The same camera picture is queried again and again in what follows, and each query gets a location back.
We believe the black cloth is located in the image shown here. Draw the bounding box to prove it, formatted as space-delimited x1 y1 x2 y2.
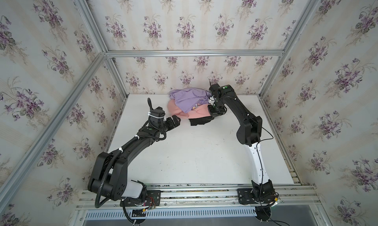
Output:
189 116 214 126

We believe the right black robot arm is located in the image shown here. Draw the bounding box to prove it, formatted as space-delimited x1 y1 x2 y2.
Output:
208 84 278 206

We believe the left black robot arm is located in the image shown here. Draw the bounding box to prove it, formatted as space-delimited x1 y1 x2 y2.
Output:
87 115 181 201

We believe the pink cloth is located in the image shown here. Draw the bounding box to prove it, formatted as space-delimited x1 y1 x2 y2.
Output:
167 100 211 119

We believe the purple cloth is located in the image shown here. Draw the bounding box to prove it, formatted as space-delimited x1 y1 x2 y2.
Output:
169 88 211 113

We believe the white ventilation grille strip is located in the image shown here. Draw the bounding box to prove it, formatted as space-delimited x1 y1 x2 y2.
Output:
85 206 257 221

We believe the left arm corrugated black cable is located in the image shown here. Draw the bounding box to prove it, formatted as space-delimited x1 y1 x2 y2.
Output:
94 119 167 209

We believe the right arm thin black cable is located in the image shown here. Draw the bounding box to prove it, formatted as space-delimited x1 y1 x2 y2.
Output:
246 116 291 226

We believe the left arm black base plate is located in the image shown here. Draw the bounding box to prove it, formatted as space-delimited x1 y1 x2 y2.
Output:
120 190 161 208

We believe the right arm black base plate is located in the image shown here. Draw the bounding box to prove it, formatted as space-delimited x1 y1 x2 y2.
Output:
237 188 279 205

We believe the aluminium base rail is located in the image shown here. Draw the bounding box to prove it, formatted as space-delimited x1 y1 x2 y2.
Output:
75 183 321 210

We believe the aluminium enclosure frame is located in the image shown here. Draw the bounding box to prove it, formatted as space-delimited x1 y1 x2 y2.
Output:
1 0 320 210

